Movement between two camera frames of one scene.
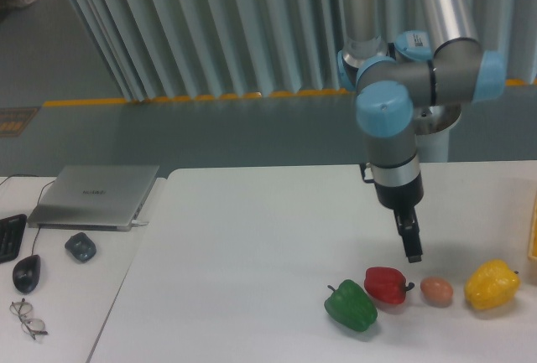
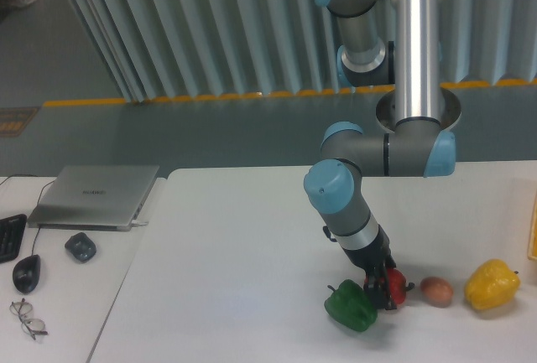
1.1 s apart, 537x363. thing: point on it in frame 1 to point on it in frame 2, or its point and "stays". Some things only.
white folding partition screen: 207,29 stays
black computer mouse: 26,272 stays
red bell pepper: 387,284 stays
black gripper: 403,199 to 377,255
